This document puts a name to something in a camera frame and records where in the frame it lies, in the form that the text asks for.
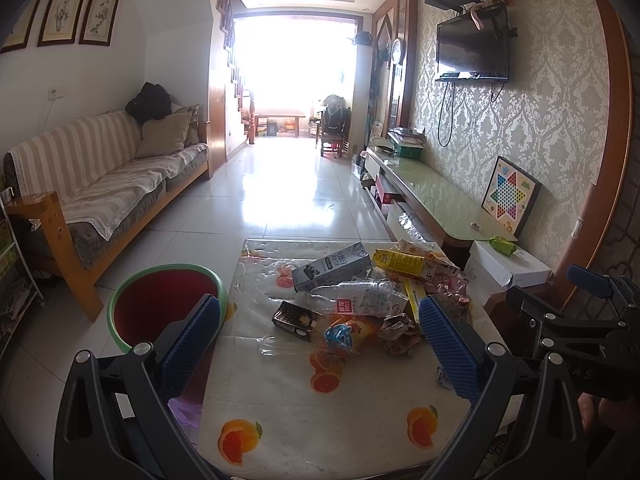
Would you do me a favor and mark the pink plastic bag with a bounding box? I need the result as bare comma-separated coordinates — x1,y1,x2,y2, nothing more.
432,268,471,323

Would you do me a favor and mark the yellow white medicine box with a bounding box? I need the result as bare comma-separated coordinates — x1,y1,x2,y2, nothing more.
402,278,427,324

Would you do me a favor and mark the person's right hand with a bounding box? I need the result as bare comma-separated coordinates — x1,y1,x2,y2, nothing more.
578,393,639,434

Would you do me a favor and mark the green small package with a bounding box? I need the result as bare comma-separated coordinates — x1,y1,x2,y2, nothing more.
488,236,518,257

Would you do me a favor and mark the white cardboard box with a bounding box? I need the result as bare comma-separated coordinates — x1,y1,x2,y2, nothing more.
464,240,552,306

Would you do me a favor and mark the red bin with green rim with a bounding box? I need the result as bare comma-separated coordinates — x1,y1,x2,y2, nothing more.
106,263,228,353

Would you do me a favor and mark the chinese checkers board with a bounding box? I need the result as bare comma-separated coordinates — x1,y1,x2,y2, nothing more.
482,156,541,238

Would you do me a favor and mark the crumpled silver brown wrapper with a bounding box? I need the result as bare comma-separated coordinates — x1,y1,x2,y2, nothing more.
378,313,422,356

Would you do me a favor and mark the orange-print plastic tablecloth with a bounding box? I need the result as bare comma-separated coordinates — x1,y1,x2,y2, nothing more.
198,240,470,479

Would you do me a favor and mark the metal side rack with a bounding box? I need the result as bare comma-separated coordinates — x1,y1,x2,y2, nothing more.
0,188,44,356

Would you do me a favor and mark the yellow carton box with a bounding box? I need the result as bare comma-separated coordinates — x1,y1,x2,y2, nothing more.
371,249,425,278

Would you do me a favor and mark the clear plastic bottle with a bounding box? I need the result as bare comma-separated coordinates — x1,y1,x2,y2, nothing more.
295,280,408,318

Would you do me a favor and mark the long TV cabinet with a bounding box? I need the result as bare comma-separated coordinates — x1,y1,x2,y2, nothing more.
367,148,518,266

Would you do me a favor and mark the blue orange snack wrapper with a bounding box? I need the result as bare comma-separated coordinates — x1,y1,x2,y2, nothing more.
323,316,378,356

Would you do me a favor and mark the small dark brown box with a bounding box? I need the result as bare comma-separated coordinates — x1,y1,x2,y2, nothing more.
271,301,319,341

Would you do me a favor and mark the striped wooden sofa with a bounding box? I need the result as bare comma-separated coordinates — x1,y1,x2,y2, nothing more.
3,110,213,320

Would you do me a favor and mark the grey black carton box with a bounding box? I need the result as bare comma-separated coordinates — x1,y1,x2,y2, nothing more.
292,242,372,292

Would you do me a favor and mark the green tray on cabinet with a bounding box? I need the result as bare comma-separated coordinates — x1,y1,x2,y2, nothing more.
388,136,424,160

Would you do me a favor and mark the beige cushion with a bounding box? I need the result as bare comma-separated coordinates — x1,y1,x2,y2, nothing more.
136,113,191,158

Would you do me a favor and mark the patterned cushion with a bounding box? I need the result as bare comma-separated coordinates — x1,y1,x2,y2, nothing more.
174,104,200,148

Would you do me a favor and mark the wooden chair far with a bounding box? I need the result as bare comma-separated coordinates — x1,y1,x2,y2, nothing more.
318,107,352,158

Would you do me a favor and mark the black bag on sofa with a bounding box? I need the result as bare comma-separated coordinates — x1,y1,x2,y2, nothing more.
125,81,171,125

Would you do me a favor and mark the low wooden table far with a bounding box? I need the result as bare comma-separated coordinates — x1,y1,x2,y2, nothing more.
255,114,305,138

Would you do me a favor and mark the framed flower painting right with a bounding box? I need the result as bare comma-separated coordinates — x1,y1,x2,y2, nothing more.
78,0,119,47

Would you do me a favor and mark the framed flower painting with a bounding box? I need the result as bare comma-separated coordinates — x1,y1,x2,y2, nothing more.
37,0,84,47
78,0,119,47

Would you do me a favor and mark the framed flower painting left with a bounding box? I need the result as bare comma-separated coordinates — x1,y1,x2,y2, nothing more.
37,0,84,47

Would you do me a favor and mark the wall-mounted black television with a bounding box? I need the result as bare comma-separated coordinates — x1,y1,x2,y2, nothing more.
436,4,511,84

